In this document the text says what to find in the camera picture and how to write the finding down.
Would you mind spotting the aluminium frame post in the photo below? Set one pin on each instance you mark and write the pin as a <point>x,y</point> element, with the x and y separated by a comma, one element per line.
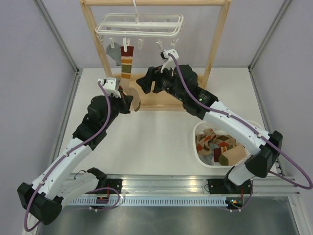
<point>274,24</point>
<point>56,34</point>

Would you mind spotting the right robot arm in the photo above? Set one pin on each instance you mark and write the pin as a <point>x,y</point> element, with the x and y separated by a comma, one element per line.
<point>264,147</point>

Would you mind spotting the white slotted cable duct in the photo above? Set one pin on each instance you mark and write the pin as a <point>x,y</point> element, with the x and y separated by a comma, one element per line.
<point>151,201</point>

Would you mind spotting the left aluminium frame post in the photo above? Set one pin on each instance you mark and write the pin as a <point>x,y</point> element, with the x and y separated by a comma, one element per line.
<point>56,34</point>

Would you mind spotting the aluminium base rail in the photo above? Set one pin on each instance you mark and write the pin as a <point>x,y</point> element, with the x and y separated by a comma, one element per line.
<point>178,185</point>

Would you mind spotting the beige argyle sock front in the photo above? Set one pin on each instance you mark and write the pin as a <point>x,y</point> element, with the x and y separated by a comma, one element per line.
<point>206,138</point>

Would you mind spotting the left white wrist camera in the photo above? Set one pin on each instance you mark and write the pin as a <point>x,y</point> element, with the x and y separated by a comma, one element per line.
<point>111,86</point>

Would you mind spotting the right aluminium frame post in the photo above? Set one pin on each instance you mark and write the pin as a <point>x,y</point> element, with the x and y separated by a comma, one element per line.
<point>274,24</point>

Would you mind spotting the white hanger clip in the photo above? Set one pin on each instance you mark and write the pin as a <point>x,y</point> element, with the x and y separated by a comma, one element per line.
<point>174,42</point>

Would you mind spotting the beige argyle sock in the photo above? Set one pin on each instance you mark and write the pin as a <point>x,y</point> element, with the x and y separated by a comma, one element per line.
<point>225,141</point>
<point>206,138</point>

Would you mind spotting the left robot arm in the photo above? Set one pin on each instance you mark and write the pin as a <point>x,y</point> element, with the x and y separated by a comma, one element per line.
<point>48,194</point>

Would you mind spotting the white plastic clip hanger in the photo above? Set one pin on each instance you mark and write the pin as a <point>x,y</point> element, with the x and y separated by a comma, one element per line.
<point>141,26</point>

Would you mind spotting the striped beige sock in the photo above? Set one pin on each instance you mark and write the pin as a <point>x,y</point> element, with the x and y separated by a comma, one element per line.
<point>229,155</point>
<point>126,72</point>

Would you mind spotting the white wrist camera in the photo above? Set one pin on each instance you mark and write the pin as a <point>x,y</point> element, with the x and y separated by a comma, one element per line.
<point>167,56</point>
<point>111,86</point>

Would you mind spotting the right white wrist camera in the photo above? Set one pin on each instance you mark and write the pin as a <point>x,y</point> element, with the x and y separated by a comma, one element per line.
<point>167,56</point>

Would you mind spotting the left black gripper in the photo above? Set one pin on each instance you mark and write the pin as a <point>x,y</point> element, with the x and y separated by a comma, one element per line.
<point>125,101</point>

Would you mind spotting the wooden hanger rack frame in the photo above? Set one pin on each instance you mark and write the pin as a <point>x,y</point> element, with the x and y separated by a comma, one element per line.
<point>150,102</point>

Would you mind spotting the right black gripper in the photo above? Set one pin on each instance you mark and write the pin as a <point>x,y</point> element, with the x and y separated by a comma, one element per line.
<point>145,82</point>

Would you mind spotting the grey sock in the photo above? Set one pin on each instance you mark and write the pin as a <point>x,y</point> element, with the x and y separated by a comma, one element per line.
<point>115,53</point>
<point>207,154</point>

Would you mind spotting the white perforated plastic basket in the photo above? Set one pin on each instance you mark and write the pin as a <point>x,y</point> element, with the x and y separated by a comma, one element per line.
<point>251,142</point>

